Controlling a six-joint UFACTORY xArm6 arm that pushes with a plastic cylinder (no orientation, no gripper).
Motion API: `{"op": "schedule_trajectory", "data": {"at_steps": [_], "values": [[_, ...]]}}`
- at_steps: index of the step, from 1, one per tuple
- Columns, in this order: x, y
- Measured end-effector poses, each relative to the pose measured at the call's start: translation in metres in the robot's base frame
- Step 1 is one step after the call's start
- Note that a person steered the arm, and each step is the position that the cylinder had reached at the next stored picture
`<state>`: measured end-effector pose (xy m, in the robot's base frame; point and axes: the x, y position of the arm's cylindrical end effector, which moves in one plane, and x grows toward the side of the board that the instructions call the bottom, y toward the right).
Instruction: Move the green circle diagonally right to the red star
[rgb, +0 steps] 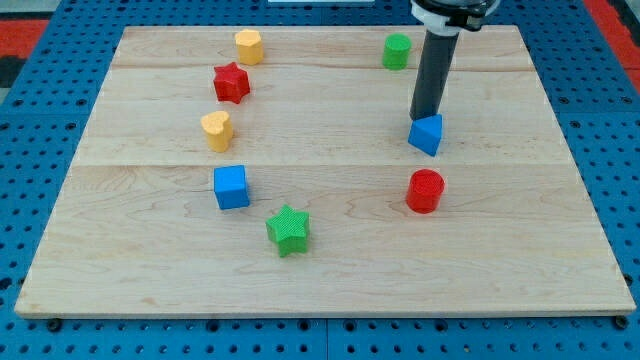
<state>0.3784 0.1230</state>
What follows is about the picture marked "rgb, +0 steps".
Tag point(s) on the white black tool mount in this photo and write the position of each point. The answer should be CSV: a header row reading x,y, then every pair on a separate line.
x,y
450,17

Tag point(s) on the green cylinder block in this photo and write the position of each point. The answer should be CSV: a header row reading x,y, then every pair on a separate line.
x,y
397,47

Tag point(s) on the red cylinder block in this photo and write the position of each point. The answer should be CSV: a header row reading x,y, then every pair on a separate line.
x,y
424,192

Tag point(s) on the green star block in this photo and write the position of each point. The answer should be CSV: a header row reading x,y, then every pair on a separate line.
x,y
289,230

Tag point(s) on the red star block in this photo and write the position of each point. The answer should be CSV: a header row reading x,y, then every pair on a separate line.
x,y
231,83

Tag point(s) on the wooden board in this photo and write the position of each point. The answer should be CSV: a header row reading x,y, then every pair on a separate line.
x,y
136,231

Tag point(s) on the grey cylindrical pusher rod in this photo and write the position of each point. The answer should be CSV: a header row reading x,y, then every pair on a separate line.
x,y
432,74

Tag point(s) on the blue cube block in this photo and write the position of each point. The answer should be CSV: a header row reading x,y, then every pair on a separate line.
x,y
230,187

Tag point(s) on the yellow heart block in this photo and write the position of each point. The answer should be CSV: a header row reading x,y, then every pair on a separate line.
x,y
218,130

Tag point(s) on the yellow hexagon block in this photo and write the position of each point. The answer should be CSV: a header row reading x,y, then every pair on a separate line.
x,y
249,46

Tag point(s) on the blue triangle block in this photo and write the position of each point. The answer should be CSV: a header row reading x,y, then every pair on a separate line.
x,y
426,134

